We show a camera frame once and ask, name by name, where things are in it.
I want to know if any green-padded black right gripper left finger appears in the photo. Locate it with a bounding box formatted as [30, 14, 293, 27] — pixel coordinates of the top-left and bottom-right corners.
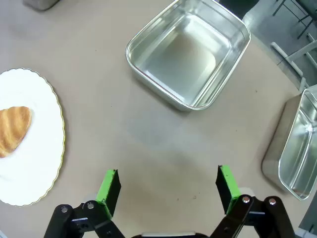
[44, 169, 126, 238]

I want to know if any black chair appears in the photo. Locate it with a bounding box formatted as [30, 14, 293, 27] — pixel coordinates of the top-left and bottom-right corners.
[272, 0, 317, 39]

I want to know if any rectangular steel container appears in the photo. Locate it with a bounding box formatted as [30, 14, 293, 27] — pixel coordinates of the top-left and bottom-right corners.
[22, 0, 60, 11]
[261, 84, 317, 201]
[125, 0, 252, 112]

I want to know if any green-padded black right gripper right finger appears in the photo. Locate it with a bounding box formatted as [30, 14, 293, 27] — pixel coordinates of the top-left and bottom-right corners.
[215, 165, 297, 238]

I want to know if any golden croissant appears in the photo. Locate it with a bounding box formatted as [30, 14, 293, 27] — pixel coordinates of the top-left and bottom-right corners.
[0, 106, 33, 159]

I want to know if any white scalloped plate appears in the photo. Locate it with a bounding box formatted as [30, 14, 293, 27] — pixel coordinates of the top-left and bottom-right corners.
[0, 68, 66, 207]

